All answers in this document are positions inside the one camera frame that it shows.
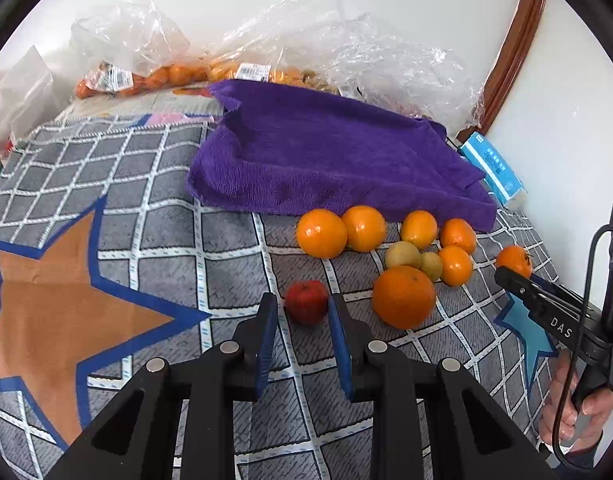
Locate mandarin with stem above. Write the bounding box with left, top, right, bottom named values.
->
left=495, top=245, right=533, bottom=278

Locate smooth oval orange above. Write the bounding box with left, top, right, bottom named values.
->
left=399, top=210, right=439, bottom=252

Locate crumpled clear plastic bag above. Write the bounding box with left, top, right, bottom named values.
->
left=326, top=14, right=484, bottom=136

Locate yellow-green fruit left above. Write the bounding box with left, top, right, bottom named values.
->
left=384, top=240, right=421, bottom=269

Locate grey checkered blanket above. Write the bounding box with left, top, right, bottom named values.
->
left=0, top=116, right=556, bottom=479

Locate large orange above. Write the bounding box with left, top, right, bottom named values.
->
left=371, top=266, right=436, bottom=330

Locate blue tissue pack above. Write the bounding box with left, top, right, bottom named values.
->
left=460, top=132, right=527, bottom=210

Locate clear bag of oranges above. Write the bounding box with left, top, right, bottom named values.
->
left=209, top=0, right=344, bottom=96

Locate brown wooden door frame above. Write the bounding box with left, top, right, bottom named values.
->
left=457, top=0, right=546, bottom=142

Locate clear bag of mandarins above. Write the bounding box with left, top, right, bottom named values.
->
left=70, top=0, right=209, bottom=100

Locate right hand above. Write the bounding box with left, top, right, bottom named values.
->
left=538, top=350, right=613, bottom=457

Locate white plastic shopping bag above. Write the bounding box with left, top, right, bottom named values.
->
left=0, top=47, right=59, bottom=155

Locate small mandarin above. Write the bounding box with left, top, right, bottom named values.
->
left=440, top=218, right=477, bottom=255

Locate purple towel tray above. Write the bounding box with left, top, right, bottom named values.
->
left=187, top=79, right=496, bottom=232

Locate small red apple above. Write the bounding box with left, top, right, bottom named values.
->
left=284, top=280, right=328, bottom=326

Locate yellow-green fruit right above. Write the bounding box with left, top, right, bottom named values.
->
left=419, top=252, right=443, bottom=282

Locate black cable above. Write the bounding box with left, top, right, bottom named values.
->
left=550, top=224, right=613, bottom=466

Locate yellow-green fruit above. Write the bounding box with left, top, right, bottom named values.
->
left=384, top=240, right=421, bottom=269
left=419, top=252, right=443, bottom=282

